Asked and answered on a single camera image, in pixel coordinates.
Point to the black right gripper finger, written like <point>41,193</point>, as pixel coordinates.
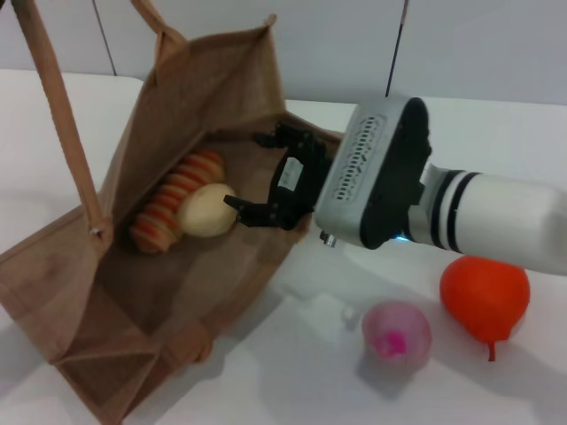
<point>283,135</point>
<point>250,212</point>

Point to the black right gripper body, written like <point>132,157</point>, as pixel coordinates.
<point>301,186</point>

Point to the round beige egg yolk pastry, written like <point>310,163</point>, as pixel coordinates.
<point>208,211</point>

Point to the orange striped long bread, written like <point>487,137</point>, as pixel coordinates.
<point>177,203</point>

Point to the brown jute handbag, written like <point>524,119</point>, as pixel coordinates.
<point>133,274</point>

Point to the pink peach bun toy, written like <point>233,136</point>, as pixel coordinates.
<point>396,334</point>

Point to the orange pear toy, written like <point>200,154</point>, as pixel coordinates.
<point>485,296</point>

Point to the silver black wrist camera box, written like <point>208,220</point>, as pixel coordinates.
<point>376,177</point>

